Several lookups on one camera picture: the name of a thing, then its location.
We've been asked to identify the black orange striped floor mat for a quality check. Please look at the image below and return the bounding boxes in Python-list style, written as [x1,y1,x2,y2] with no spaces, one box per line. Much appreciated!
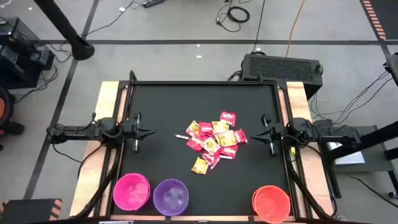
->
[0,198,63,224]
[359,0,398,41]

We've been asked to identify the orange black machine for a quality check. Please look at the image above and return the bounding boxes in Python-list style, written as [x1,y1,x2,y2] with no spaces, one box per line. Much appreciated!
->
[0,85,25,152]

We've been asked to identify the black metal table frame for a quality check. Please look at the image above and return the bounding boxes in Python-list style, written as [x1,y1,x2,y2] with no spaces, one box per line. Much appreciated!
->
[93,70,338,222]

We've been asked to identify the black table mat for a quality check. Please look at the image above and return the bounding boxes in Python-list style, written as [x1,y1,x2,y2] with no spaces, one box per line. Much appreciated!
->
[119,82,295,217]

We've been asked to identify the black power strip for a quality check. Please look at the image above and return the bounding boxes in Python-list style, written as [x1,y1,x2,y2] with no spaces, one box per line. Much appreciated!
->
[142,0,165,9]

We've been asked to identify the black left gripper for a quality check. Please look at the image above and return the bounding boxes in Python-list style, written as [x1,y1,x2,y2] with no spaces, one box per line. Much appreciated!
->
[123,111,157,154]

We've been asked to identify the orange plastic bucket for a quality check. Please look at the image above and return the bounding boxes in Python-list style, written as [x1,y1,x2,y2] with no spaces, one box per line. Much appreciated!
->
[251,185,292,224]

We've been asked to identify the black computer case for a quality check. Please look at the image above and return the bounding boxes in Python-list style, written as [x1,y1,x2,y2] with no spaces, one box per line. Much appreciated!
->
[241,53,324,100]

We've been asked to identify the pink candy pack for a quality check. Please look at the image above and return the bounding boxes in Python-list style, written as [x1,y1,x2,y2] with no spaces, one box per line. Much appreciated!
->
[233,128,249,144]

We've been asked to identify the orange cable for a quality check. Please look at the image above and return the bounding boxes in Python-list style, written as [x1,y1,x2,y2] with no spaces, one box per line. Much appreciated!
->
[285,0,307,58]

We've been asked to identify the black cable sleeve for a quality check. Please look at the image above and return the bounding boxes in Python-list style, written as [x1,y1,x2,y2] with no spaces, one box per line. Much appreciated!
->
[285,152,338,220]
[73,146,124,218]

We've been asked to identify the pale yellow candy pack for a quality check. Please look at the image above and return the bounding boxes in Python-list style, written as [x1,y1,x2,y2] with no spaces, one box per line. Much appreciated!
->
[201,137,221,156]
[211,120,230,134]

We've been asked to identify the pink plastic bucket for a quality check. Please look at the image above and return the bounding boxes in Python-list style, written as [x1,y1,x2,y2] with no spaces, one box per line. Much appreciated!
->
[112,172,152,212]

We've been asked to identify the white labelled box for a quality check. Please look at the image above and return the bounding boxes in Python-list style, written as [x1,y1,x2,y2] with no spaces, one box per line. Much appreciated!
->
[326,141,366,166]

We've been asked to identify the black floor cables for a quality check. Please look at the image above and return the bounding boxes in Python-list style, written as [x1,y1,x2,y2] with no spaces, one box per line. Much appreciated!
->
[309,70,394,125]
[12,42,73,104]

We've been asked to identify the black slanted beam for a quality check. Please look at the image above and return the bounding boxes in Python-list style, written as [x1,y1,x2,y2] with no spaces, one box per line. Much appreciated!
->
[326,120,398,162]

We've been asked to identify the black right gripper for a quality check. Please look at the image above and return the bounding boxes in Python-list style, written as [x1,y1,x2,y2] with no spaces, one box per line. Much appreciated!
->
[250,113,284,157]

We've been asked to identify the black side table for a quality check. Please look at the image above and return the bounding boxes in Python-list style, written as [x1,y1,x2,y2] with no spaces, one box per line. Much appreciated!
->
[312,119,398,200]

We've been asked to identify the purple plastic bucket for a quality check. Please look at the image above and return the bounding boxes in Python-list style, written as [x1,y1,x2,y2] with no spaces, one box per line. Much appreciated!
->
[152,178,190,217]

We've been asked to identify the black equipment rack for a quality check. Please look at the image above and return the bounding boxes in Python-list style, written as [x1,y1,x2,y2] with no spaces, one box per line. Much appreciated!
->
[0,17,56,90]

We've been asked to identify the coiled black cable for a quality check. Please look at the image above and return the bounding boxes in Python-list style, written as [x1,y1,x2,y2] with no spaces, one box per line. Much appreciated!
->
[215,0,251,34]

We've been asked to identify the yellow Sour Patch pack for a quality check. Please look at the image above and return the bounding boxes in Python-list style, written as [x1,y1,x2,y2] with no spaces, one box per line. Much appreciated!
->
[191,157,210,175]
[217,129,238,147]
[185,120,200,137]

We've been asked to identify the black round pole stand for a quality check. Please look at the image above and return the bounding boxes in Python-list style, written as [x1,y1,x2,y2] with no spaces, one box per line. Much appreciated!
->
[33,0,96,62]

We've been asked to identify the long black cable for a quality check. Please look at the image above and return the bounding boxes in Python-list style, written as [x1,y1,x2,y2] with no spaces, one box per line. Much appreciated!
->
[251,0,267,54]

